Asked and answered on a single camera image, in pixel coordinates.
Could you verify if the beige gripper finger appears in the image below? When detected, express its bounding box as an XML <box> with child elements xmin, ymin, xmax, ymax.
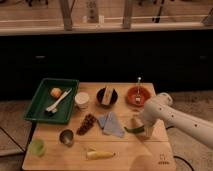
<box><xmin>144</xmin><ymin>126</ymin><xmax>154</xmax><ymax>138</ymax></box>

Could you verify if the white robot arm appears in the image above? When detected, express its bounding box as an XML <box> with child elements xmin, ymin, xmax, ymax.
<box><xmin>139</xmin><ymin>93</ymin><xmax>213</xmax><ymax>150</ymax></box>

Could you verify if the small metal cup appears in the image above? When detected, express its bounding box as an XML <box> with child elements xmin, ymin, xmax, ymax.
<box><xmin>59</xmin><ymin>129</ymin><xmax>74</xmax><ymax>147</ymax></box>

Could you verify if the green plastic cup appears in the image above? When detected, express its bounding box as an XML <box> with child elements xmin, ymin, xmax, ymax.
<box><xmin>28</xmin><ymin>139</ymin><xmax>45</xmax><ymax>157</ymax></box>

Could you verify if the metal spoon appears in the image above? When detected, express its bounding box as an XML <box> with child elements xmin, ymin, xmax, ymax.
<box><xmin>135</xmin><ymin>77</ymin><xmax>141</xmax><ymax>103</ymax></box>

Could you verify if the orange bowl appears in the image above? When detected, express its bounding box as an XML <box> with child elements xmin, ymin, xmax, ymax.
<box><xmin>126</xmin><ymin>86</ymin><xmax>151</xmax><ymax>107</ymax></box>

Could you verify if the blue folded cloth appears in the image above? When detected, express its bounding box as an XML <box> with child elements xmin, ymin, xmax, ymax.
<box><xmin>98</xmin><ymin>112</ymin><xmax>125</xmax><ymax>138</ymax></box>

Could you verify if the beige block in bowl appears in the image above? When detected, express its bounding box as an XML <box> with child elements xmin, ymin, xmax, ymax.
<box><xmin>102</xmin><ymin>86</ymin><xmax>114</xmax><ymax>105</ymax></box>

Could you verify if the brown textured piece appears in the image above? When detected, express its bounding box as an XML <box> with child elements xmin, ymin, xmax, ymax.
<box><xmin>76</xmin><ymin>114</ymin><xmax>97</xmax><ymax>135</ymax></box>

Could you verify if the black bowl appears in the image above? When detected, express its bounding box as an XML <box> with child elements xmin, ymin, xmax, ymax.
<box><xmin>96</xmin><ymin>87</ymin><xmax>118</xmax><ymax>107</ymax></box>

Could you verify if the white round container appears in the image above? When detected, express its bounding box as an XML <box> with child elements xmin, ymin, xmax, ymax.
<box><xmin>75</xmin><ymin>92</ymin><xmax>90</xmax><ymax>109</ymax></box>

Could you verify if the green plastic tray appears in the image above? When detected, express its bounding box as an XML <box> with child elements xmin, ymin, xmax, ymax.
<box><xmin>24</xmin><ymin>78</ymin><xmax>79</xmax><ymax>124</ymax></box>

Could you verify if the orange fruit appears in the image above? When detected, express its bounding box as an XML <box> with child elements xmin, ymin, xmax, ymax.
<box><xmin>50</xmin><ymin>87</ymin><xmax>62</xmax><ymax>99</ymax></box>

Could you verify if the black cable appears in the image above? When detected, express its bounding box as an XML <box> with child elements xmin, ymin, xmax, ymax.
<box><xmin>173</xmin><ymin>155</ymin><xmax>195</xmax><ymax>171</ymax></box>

